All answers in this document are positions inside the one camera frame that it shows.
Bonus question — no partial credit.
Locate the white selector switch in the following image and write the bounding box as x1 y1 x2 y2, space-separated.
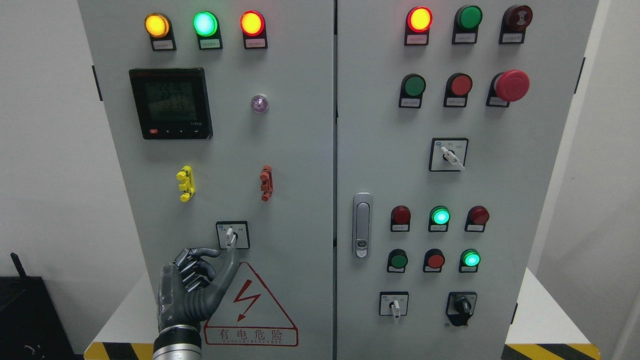
429 137 469 173
378 291 409 319

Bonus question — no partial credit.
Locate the red terminal connector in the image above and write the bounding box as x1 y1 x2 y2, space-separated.
259 165 274 202

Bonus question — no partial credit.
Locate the red push button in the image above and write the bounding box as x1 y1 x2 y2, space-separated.
422 248 446 273
443 72 473 109

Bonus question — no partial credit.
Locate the dark red indicator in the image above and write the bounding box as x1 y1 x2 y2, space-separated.
464 205 490 233
390 205 411 232

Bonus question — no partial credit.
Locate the green push button lower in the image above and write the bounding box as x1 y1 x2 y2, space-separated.
386 248 409 273

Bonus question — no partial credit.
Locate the green indicator light top left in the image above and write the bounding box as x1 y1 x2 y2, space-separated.
192 11 223 50

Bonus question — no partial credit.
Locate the black selector knob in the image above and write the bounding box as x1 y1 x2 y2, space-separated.
445 291 478 327

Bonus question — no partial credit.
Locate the white selector switch upper right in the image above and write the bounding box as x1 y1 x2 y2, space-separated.
429 137 469 173

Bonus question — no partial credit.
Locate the white rotary light switch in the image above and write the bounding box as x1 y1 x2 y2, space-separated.
215 220 250 249

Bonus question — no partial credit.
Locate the red emergency stop button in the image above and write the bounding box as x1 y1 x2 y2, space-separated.
486 69 531 109

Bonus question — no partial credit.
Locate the white platform with hazard stripes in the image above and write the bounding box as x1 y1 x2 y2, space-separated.
81 270 602 360

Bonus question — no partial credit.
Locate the lit red indicator right door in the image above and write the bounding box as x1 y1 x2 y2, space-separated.
404 6 434 46

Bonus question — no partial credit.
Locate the black digital power meter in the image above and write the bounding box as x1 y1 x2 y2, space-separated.
128 67 214 141

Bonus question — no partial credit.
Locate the grey left cabinet door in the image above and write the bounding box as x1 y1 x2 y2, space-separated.
78 0 335 360

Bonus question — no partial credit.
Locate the red indicator light top left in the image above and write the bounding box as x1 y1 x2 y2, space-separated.
240 10 268 50

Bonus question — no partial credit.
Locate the dark red indicator right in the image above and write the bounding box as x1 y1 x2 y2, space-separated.
464 205 490 233

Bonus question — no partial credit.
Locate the grey cabinet door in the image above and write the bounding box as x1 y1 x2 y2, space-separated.
336 0 599 360
78 0 335 360

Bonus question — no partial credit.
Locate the dark green indicator top right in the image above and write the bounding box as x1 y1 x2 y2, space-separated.
451 5 483 44

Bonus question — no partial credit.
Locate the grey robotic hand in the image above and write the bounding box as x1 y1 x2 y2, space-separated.
157 244 240 332

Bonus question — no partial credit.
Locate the green push button upper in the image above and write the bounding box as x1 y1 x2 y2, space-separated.
398 73 426 109

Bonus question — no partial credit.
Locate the dark red buzzer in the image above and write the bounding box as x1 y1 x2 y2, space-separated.
498 5 533 44

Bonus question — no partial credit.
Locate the silver door handle lock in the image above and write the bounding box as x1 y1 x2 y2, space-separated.
352 192 373 259

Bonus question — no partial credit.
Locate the grey right cabinet door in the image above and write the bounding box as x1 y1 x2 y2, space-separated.
336 0 599 360

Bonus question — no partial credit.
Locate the red push button lower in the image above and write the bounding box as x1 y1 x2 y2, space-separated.
422 248 446 273

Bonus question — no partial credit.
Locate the red push button upper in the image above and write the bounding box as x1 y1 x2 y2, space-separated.
443 72 473 109

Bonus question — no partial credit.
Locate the white selector switch lower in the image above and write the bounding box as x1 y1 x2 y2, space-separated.
378 291 409 319

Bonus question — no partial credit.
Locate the yellow terminal connector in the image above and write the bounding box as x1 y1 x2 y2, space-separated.
176 165 195 203

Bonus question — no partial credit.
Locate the dark red indicator left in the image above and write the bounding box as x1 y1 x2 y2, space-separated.
390 205 411 232

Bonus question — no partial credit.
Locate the red electric danger sticker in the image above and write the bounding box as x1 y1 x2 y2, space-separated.
203 261 298 347

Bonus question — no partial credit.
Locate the lit green push button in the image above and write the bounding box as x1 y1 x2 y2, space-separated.
458 248 482 274

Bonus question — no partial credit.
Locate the yellow indicator light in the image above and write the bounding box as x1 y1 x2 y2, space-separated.
144 13 176 51

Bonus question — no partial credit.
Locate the lit green indicator middle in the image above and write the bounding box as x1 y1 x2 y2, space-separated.
427 205 451 232

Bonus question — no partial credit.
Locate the black box with antenna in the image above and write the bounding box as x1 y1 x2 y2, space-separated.
0 252 76 360

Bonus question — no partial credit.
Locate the small clear lamp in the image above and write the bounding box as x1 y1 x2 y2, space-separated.
250 94 269 114

